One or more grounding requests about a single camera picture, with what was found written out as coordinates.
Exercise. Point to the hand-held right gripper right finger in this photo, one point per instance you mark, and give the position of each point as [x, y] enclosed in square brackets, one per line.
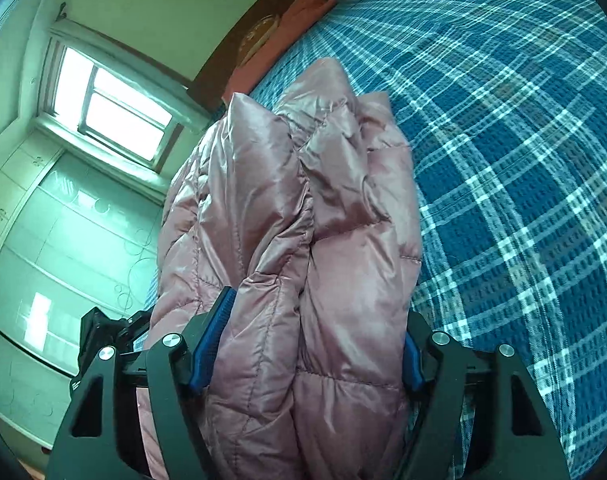
[412, 366]

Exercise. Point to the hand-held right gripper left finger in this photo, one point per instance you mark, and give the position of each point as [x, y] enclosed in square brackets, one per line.
[214, 332]

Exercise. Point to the pink puffer jacket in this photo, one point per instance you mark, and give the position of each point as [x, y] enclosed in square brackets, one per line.
[333, 260]

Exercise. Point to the white patterned wardrobe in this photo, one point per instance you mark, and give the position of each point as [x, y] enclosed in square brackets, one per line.
[58, 260]

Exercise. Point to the bedroom window beside wardrobe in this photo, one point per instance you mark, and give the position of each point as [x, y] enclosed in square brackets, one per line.
[108, 105]

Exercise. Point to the bed with blue plaid sheet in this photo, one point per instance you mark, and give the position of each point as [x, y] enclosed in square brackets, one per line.
[508, 160]

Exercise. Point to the wooden headboard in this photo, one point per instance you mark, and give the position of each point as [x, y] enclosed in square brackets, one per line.
[218, 75]

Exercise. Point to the small embroidered cushion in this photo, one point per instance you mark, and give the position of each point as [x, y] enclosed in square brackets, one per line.
[258, 35]

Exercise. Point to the red pillow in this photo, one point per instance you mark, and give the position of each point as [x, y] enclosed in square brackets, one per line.
[308, 7]

